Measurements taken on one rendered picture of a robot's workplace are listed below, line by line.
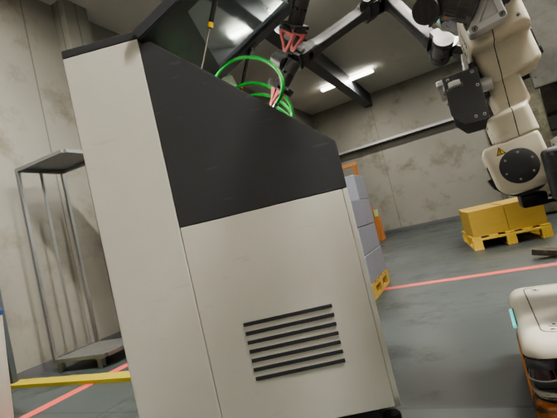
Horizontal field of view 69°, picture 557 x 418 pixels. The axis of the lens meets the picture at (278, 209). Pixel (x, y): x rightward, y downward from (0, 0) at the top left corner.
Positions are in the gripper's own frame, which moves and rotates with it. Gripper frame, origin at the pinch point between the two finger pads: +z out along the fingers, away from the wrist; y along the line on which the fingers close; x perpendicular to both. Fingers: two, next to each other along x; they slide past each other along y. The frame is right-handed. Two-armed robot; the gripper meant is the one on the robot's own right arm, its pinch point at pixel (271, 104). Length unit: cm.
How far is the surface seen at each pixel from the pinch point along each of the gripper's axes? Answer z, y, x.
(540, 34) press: -132, -77, -166
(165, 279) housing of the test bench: 68, -17, 46
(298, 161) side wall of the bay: 11.9, -32.9, 31.5
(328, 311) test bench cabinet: 49, -67, 32
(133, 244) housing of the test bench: 64, -2, 49
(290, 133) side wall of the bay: 5.5, -25.7, 31.7
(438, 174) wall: -60, -66, -913
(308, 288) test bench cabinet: 46, -58, 33
